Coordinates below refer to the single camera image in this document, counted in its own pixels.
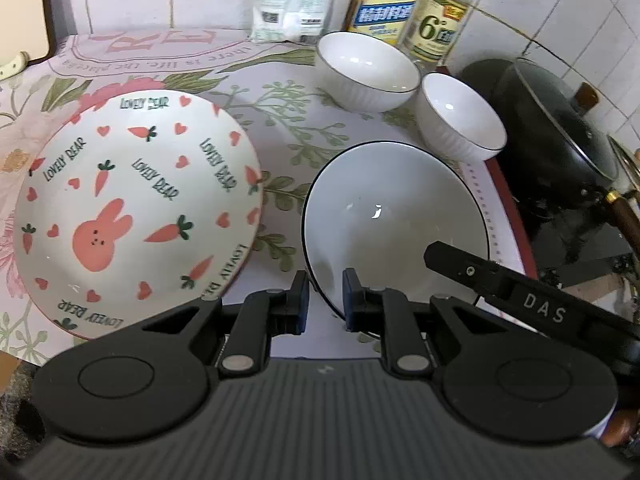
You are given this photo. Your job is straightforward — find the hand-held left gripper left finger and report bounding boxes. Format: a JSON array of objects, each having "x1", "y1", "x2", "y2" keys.
[{"x1": 142, "y1": 270, "x2": 311, "y2": 378}]

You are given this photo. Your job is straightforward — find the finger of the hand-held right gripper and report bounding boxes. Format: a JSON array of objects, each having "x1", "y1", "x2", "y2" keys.
[{"x1": 424, "y1": 241, "x2": 497, "y2": 300}]

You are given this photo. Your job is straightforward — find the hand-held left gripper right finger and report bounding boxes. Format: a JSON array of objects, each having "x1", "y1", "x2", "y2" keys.
[{"x1": 341, "y1": 268, "x2": 506, "y2": 378}]

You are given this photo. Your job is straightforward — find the white ribbed bowl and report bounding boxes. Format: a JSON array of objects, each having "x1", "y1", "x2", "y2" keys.
[
  {"x1": 301, "y1": 142, "x2": 493, "y2": 338},
  {"x1": 315, "y1": 31, "x2": 421, "y2": 113},
  {"x1": 415, "y1": 72, "x2": 507, "y2": 162}
]

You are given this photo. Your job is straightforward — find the white plate with bunny print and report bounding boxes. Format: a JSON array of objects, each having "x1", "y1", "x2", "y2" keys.
[{"x1": 12, "y1": 89, "x2": 264, "y2": 341}]

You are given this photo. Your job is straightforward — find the black gas stove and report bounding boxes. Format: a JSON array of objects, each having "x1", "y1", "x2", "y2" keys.
[{"x1": 520, "y1": 185, "x2": 640, "y2": 286}]

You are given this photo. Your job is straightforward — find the black wok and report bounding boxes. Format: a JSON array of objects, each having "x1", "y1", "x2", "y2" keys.
[{"x1": 457, "y1": 57, "x2": 640, "y2": 261}]

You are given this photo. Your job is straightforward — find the glass wok lid brown knob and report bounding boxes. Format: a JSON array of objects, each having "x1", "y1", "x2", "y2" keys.
[{"x1": 515, "y1": 57, "x2": 621, "y2": 188}]

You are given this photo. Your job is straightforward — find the floral tablecloth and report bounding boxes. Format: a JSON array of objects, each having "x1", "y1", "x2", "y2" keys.
[{"x1": 0, "y1": 32, "x2": 538, "y2": 376}]

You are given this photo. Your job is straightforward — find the vinegar bottle with yellow cap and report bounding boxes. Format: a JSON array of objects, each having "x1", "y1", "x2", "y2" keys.
[{"x1": 397, "y1": 0, "x2": 476, "y2": 73}]

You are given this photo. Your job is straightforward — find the cooking wine bottle yellow label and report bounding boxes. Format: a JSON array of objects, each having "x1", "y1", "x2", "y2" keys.
[{"x1": 345, "y1": 0, "x2": 431, "y2": 41}]

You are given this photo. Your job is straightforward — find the dark fuzzy slipper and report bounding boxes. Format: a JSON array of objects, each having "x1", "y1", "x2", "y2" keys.
[{"x1": 0, "y1": 360, "x2": 48, "y2": 461}]

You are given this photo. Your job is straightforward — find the white seasoning packet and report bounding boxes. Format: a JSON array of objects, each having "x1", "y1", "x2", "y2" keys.
[{"x1": 248, "y1": 0, "x2": 346, "y2": 45}]

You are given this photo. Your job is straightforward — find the cream cutting board black rim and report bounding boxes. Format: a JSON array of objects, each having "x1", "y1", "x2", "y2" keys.
[{"x1": 0, "y1": 0, "x2": 76, "y2": 68}]

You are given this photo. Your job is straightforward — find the cleaver with white handle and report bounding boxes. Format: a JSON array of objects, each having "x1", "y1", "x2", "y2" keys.
[{"x1": 0, "y1": 51, "x2": 30, "y2": 80}]

